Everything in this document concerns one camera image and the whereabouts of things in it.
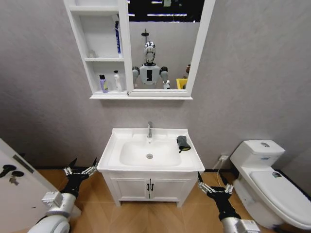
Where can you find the keys in door lock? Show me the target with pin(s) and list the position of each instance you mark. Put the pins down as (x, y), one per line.
(13, 180)

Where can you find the chrome toilet flush button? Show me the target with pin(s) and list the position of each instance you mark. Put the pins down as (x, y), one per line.
(265, 144)

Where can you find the purple bottle with black cap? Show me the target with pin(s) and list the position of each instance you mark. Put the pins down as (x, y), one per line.
(104, 85)

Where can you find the white wall cabinet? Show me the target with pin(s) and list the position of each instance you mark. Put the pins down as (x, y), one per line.
(104, 65)

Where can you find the white wall outlet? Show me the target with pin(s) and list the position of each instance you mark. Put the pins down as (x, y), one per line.
(224, 158)

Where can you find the small clear glass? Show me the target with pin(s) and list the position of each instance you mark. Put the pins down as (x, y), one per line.
(92, 54)

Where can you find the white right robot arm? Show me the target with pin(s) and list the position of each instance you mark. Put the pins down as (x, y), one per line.
(239, 225)

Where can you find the white toilet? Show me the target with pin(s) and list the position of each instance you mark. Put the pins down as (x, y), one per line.
(250, 170)

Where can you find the grey door latch plate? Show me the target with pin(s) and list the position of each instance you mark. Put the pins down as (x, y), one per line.
(23, 163)

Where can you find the white ceramic washbasin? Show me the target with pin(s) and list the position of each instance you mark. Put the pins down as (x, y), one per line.
(114, 155)

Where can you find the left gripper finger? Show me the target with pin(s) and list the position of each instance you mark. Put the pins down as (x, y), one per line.
(69, 170)
(90, 169)

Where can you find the blue and white tube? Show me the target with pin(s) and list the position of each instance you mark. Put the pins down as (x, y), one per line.
(118, 38)

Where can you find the white bottle with black cap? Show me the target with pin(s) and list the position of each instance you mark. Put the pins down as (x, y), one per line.
(118, 82)

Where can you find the white toilet lid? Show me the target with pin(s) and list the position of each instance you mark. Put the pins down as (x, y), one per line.
(284, 191)

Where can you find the chrome faucet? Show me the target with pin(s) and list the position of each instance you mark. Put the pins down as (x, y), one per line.
(150, 129)

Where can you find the white vanity door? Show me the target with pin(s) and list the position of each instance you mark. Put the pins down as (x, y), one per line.
(130, 189)
(170, 189)

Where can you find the chrome basin drain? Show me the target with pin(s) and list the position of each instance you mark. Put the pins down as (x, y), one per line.
(149, 156)

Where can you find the cabinet mirror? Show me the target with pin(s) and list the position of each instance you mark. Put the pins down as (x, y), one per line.
(167, 48)

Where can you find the dark grey towel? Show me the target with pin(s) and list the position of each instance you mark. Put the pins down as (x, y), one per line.
(183, 143)

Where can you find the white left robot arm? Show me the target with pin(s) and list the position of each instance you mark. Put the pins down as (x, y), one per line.
(57, 218)

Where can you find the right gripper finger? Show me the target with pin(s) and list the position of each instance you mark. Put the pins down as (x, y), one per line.
(229, 188)
(205, 187)

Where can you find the white vanity cabinet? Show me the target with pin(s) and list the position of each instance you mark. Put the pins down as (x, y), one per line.
(109, 191)

